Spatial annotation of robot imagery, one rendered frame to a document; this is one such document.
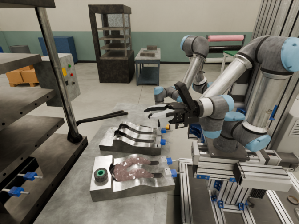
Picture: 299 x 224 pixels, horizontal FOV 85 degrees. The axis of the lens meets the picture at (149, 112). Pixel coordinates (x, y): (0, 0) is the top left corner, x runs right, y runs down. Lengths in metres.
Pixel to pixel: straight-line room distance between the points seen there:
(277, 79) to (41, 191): 1.42
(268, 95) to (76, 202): 1.15
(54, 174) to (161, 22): 6.81
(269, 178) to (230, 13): 7.17
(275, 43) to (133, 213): 1.05
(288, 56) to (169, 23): 6.83
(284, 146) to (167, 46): 6.59
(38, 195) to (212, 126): 1.11
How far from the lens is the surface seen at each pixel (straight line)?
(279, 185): 1.25
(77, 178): 1.30
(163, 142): 1.31
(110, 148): 1.40
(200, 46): 1.24
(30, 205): 1.32
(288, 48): 0.81
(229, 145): 1.11
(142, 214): 1.07
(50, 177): 1.41
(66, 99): 1.42
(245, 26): 8.20
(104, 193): 1.09
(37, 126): 1.51
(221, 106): 0.70
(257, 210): 2.03
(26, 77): 5.98
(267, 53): 0.84
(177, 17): 7.50
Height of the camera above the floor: 1.74
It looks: 30 degrees down
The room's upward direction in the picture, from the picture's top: straight up
